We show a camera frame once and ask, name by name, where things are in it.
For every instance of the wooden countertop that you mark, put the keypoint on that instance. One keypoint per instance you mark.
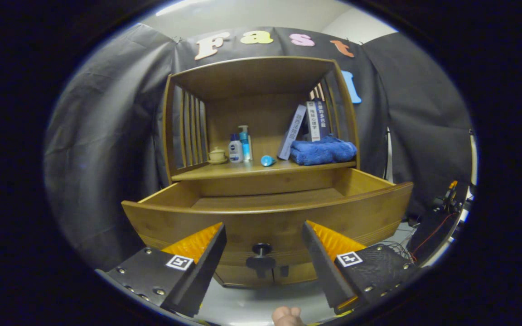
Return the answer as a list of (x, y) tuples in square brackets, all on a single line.
[(243, 170)]

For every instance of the white spine book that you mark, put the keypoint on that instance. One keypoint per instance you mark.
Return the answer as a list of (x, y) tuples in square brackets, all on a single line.
[(313, 122)]

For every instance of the wooden cabinet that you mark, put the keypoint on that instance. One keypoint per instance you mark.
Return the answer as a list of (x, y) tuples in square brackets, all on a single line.
[(252, 74)]

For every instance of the white and blue tube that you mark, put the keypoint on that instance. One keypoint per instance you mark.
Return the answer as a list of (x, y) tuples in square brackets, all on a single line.
[(268, 160)]

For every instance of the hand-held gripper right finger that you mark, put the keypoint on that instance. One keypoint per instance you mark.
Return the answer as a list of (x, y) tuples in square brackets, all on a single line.
[(323, 267)]

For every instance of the white lotion bottle blue cap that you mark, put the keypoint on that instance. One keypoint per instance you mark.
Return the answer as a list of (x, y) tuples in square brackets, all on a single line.
[(235, 151)]

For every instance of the black backdrop cloth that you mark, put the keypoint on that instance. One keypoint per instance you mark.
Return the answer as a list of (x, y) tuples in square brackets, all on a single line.
[(107, 136)]

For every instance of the black drawer knob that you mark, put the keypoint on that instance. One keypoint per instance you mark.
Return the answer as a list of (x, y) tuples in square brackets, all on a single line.
[(261, 261)]

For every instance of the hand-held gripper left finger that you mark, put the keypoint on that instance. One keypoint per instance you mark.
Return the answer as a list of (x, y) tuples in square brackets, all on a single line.
[(202, 271)]

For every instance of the blue pump bottle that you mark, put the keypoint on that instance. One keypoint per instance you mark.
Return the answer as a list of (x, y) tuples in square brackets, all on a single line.
[(244, 145)]

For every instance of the folded blue towel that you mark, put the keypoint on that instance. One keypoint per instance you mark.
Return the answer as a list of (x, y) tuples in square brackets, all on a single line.
[(322, 151)]

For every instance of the beige teacup with saucer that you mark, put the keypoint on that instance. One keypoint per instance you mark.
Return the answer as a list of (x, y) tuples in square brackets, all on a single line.
[(217, 156)]

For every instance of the wooden cabinet door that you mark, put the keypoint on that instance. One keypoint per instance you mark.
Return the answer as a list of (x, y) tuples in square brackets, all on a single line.
[(238, 275), (299, 273)]

